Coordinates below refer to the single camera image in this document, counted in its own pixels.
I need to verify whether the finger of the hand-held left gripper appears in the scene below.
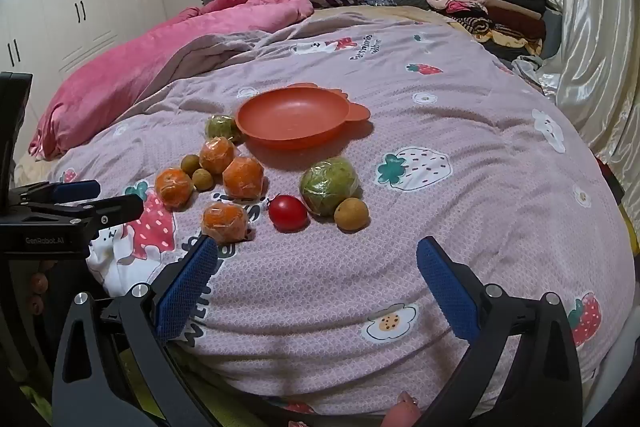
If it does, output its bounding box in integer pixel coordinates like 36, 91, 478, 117
30, 194, 146, 228
7, 179, 101, 208

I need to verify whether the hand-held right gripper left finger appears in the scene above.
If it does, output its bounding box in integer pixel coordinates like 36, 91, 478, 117
52, 234, 221, 427

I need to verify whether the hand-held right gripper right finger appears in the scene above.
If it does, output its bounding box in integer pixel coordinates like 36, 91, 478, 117
416, 234, 586, 427

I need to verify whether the plastic-wrapped orange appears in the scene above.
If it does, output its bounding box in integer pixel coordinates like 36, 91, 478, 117
199, 137, 237, 176
222, 156, 266, 200
154, 168, 195, 210
201, 202, 251, 243

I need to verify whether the red tomato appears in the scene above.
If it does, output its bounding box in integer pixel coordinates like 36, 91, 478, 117
268, 194, 308, 233

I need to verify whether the small green fruit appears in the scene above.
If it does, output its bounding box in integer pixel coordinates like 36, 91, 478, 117
206, 114, 244, 144

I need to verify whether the large green fruit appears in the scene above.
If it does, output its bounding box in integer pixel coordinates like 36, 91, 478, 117
300, 157, 361, 218

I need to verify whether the orange plastic plate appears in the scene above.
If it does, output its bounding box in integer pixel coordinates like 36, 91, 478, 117
236, 83, 372, 152

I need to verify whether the person's left hand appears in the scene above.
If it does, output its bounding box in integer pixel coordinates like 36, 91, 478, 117
27, 259, 58, 315

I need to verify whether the person's right hand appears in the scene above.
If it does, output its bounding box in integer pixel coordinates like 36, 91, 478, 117
382, 394, 421, 427

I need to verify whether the pink printed blanket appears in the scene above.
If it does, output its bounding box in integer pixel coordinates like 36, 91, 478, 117
30, 9, 626, 418

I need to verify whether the pink quilt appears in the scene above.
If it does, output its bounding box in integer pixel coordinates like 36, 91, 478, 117
28, 0, 316, 159

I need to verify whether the stack of folded clothes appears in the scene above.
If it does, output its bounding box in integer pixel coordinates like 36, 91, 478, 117
424, 0, 561, 58

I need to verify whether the beige bed sheet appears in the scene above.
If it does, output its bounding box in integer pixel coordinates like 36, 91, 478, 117
310, 4, 471, 28

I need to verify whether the white satin curtain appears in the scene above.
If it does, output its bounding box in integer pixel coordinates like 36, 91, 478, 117
510, 0, 640, 168

